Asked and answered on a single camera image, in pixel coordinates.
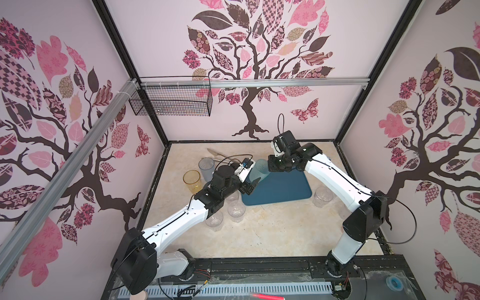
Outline teal dotted plastic cup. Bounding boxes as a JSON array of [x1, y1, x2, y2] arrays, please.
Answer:
[[248, 159, 270, 183]]

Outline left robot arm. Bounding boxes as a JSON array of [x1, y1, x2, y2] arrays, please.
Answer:
[[111, 159, 259, 295]]

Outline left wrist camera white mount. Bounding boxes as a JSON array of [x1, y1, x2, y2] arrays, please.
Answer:
[[234, 158, 256, 183]]

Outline aluminium rail left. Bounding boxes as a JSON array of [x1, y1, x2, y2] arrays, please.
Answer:
[[0, 78, 140, 280]]

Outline white slotted cable duct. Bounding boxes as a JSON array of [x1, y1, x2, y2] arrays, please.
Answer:
[[115, 282, 334, 300]]

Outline aluminium rail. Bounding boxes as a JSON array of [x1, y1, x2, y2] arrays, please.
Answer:
[[141, 77, 370, 88], [0, 78, 140, 280]]

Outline black wire basket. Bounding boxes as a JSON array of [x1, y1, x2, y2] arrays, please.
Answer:
[[129, 75, 213, 117]]

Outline clear glass near right arm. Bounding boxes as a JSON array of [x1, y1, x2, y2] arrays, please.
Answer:
[[312, 186, 335, 208]]

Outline tall frosted blue cup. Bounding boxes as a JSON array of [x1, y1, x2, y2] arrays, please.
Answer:
[[198, 157, 215, 183]]

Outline clear ribbed short glass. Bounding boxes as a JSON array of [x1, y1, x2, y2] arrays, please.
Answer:
[[205, 211, 224, 232]]

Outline clear faceted glass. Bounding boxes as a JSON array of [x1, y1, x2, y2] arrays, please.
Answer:
[[225, 191, 241, 203]]

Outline beige round sponge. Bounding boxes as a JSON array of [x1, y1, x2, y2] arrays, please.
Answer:
[[129, 291, 148, 300]]

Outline pink pen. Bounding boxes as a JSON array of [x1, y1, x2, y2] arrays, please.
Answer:
[[251, 293, 285, 300]]

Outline teal plastic tray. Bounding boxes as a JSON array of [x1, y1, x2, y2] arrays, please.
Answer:
[[242, 170, 312, 206]]

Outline blue tape roll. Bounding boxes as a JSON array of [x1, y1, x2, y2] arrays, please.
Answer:
[[386, 276, 404, 292]]

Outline yellow transparent cup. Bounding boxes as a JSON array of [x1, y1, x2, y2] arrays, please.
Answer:
[[182, 170, 203, 195]]

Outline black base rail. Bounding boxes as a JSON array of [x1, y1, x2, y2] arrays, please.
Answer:
[[187, 254, 411, 279]]

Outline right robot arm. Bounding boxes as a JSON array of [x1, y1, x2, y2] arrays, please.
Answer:
[[267, 131, 388, 278]]

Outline aluminium rail back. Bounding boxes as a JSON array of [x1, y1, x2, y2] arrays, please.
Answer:
[[141, 77, 370, 88]]

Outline metal tongs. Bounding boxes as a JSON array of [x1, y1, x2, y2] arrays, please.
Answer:
[[207, 148, 240, 165]]

